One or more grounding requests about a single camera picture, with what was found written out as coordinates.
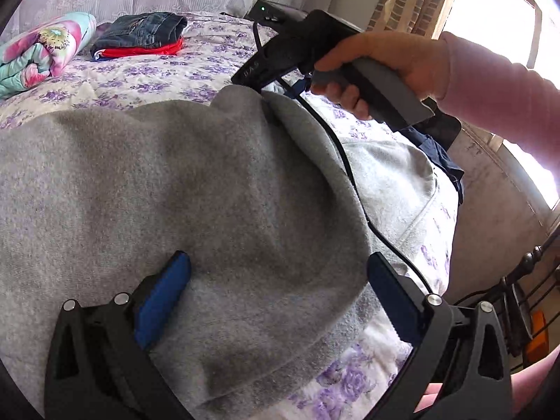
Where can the purple floral bed sheet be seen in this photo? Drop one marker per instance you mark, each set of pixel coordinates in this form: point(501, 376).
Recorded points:
point(144, 78)

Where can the rolled colourful floral blanket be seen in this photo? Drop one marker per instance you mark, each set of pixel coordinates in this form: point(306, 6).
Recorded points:
point(41, 54)

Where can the grey sweatshirt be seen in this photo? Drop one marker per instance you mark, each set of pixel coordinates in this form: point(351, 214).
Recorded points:
point(197, 201)

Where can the orange object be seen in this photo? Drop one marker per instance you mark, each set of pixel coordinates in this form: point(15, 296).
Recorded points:
point(537, 337)

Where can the dark cloth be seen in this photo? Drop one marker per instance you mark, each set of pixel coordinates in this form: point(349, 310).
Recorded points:
point(437, 153)

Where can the folded blue jeans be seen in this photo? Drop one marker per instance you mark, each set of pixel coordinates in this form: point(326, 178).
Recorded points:
point(144, 28)

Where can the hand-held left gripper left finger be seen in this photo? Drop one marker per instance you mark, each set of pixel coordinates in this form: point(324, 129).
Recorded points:
point(162, 297)

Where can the black metal frame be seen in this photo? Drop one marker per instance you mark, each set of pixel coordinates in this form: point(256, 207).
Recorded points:
point(520, 288)

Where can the person's leg pink trousers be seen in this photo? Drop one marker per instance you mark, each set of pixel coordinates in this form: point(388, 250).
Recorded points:
point(525, 380)

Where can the person's right forearm pink sleeve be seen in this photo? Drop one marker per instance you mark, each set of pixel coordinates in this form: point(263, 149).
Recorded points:
point(503, 96)

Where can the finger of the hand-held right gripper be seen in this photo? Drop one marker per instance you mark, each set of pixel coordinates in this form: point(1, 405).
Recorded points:
point(299, 88)

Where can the window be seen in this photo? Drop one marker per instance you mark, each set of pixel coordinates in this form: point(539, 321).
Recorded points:
point(494, 4)

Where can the folded red cloth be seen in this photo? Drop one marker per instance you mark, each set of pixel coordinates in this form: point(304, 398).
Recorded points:
point(144, 50)

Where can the person's right hand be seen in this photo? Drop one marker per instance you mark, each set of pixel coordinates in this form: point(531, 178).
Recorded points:
point(393, 59)

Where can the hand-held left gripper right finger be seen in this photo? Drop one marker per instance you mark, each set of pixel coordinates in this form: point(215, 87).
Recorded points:
point(393, 297)

